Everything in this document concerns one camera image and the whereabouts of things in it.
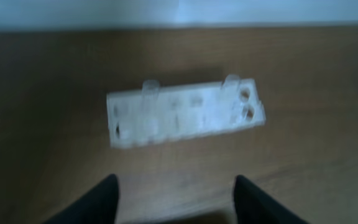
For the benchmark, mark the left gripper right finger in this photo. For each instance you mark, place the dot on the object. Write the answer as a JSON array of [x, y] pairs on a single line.
[[253, 205]]

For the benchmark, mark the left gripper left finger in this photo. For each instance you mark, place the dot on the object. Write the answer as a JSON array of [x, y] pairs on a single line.
[[98, 205]]

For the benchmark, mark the clear test tube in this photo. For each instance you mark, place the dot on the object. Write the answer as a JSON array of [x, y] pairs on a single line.
[[239, 112], [150, 90], [231, 85]]

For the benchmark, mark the white test tube rack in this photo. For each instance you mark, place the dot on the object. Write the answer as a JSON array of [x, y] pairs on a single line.
[[185, 118]]

